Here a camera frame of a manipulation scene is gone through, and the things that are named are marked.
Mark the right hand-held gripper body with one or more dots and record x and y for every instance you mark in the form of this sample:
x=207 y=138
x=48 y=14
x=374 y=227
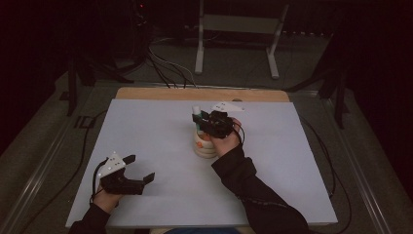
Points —
x=219 y=125

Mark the wooden table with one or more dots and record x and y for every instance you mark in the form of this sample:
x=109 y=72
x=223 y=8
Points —
x=162 y=94

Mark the person's right hand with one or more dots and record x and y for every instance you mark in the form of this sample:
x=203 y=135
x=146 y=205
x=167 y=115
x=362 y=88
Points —
x=227 y=144

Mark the white and green glue stick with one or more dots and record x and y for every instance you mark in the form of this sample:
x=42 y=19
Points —
x=196 y=109

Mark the grey metal stand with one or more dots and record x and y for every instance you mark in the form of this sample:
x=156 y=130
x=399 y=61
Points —
x=240 y=23

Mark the dark equipment with red light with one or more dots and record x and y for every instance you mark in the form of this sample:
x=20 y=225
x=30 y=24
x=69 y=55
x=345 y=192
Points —
x=140 y=19

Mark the cream ringed duck pen holder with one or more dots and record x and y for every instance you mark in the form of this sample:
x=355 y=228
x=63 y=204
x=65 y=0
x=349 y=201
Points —
x=204 y=149

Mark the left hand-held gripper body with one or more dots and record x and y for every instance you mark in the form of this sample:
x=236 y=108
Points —
x=112 y=165

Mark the person's left hand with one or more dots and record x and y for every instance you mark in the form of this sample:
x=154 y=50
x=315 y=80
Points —
x=105 y=201

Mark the black stand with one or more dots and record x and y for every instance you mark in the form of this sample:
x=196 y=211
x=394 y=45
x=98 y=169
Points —
x=339 y=97
x=72 y=87

